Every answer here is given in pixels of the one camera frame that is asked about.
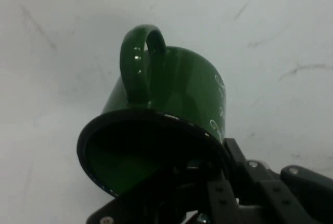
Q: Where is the green enamel mug white lettering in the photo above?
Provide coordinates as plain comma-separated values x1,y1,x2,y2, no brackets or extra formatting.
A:
76,23,235,200

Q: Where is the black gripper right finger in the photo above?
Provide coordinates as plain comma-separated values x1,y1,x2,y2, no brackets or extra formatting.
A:
223,138,333,224

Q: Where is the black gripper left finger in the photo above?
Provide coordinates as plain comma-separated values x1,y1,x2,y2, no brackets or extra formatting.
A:
88,178,239,224

